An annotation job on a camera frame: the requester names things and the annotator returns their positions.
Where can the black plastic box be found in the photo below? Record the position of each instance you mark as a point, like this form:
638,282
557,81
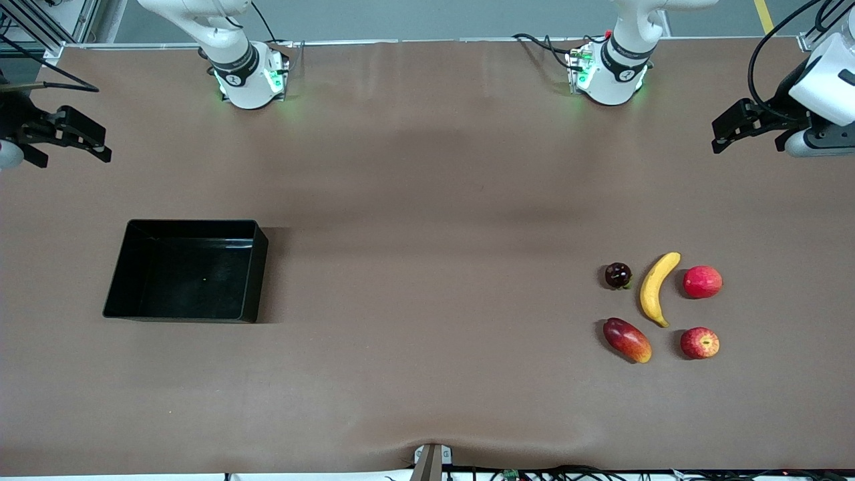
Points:
187,280

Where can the yellow banana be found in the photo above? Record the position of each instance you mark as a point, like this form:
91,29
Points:
653,287

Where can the red yellow striped apple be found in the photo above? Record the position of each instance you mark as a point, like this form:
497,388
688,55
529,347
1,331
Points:
700,343

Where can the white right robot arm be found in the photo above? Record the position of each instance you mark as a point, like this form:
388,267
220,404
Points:
247,80

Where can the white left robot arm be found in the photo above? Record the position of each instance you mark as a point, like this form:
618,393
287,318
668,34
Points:
621,73

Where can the yellow floor tape strip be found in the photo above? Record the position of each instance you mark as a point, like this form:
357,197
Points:
764,17

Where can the red peach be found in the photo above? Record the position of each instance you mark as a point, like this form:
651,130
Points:
703,282

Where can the dark purple mangosteen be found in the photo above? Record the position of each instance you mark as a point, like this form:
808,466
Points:
618,275

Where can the red yellow mango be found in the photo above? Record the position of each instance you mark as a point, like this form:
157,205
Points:
626,341

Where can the brown table mat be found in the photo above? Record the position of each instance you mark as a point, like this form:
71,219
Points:
427,374

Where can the aluminium frame profile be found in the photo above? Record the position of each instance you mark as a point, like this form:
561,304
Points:
47,27
811,41

